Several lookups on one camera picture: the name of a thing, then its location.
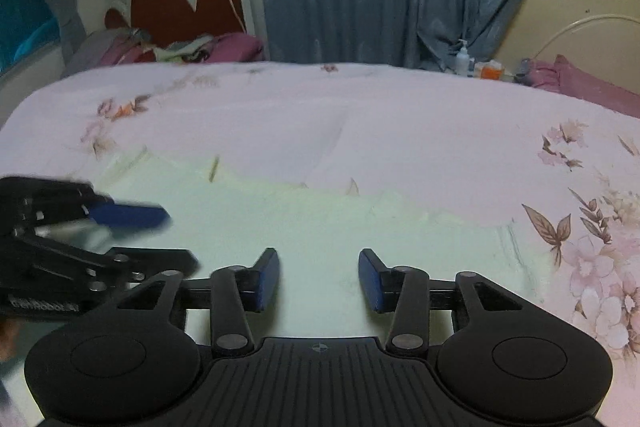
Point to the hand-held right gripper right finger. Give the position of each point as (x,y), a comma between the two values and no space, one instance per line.
(371,279)

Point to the brown heart-shaped headboard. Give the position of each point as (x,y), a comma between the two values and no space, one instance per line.
(175,7)

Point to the white pump bottle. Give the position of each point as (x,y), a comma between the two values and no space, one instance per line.
(463,59)

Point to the magenta pillow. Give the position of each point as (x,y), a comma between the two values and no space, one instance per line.
(237,47)

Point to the pink floral bed sheet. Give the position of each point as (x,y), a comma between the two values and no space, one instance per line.
(350,117)

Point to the light green sweater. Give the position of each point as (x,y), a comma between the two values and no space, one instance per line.
(310,237)

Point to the cream curved headboard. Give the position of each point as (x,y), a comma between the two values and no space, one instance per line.
(575,27)

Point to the pink pillow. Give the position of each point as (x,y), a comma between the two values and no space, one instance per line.
(590,82)

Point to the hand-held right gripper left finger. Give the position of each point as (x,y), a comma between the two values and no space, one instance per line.
(267,279)

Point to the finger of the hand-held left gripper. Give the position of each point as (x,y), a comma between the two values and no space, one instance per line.
(132,214)
(160,261)

